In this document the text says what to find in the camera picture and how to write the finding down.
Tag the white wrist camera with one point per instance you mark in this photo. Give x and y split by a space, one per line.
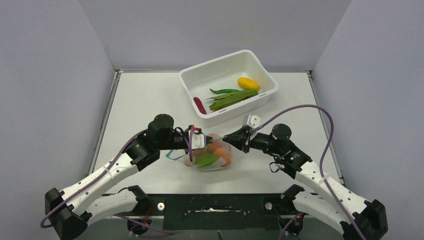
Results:
251 121
197 139

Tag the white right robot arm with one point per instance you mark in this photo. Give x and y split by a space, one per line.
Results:
353 216

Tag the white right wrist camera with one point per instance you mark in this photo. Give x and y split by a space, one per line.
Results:
251 121

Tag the green bell pepper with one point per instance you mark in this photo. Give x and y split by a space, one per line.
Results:
205 159

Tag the clear zip top bag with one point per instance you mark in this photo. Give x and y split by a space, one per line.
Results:
218 165

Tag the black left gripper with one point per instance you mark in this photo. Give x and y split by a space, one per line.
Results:
208 140

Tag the orange peach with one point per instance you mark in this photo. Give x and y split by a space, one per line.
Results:
199 152
212 147

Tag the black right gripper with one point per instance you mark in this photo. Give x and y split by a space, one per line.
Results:
241 138

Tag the green leafy vegetable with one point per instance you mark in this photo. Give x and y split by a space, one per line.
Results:
221 101

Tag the beige garlic bulb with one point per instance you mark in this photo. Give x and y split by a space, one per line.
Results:
189 161

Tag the white plastic bin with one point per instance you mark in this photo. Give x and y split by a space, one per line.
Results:
223 73

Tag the yellow mango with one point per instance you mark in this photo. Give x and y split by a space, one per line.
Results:
248 84

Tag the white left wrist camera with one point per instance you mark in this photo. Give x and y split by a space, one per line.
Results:
197 139

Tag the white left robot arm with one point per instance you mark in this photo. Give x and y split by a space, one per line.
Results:
69 211

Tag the green chili pepper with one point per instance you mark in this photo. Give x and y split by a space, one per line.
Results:
224 91

